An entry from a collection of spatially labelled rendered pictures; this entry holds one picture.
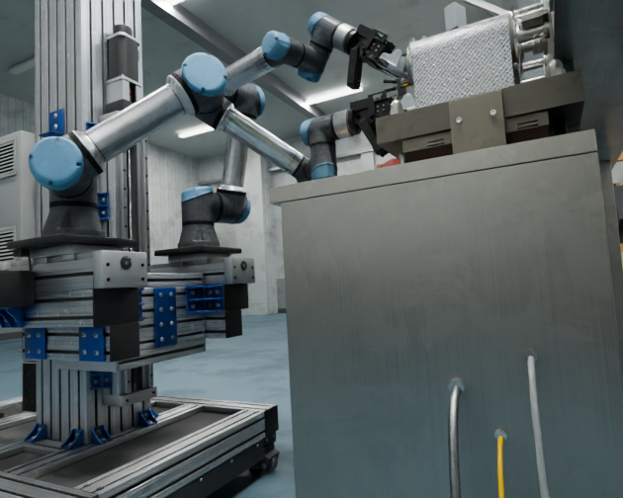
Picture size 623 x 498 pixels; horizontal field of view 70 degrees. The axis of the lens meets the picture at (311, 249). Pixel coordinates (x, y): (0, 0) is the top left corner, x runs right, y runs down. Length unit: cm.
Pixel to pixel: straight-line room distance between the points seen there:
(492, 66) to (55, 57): 136
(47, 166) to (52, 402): 80
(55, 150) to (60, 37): 70
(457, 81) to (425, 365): 71
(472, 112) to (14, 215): 143
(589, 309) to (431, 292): 26
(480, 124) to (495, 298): 34
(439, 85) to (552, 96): 35
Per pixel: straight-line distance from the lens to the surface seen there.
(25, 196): 175
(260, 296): 1150
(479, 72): 124
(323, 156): 128
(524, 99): 100
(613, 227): 234
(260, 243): 1151
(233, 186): 174
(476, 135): 96
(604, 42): 121
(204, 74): 125
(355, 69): 139
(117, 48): 173
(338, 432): 103
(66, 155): 119
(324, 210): 99
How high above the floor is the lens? 66
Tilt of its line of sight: 5 degrees up
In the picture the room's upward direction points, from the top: 3 degrees counter-clockwise
